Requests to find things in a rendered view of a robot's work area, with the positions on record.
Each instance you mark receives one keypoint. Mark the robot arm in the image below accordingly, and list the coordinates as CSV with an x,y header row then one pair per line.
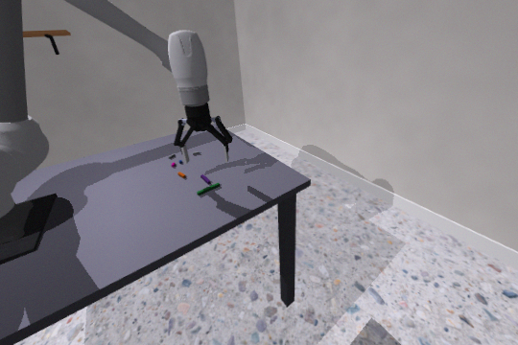
x,y
22,145

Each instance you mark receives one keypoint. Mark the green rod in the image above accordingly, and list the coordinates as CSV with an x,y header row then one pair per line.
x,y
208,189

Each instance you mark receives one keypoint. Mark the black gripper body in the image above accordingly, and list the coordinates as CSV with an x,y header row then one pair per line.
x,y
198,114

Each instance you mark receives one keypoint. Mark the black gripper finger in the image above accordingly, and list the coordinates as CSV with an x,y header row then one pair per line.
x,y
181,124
224,139

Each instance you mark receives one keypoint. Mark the purple rod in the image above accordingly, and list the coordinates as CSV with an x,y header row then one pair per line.
x,y
205,179

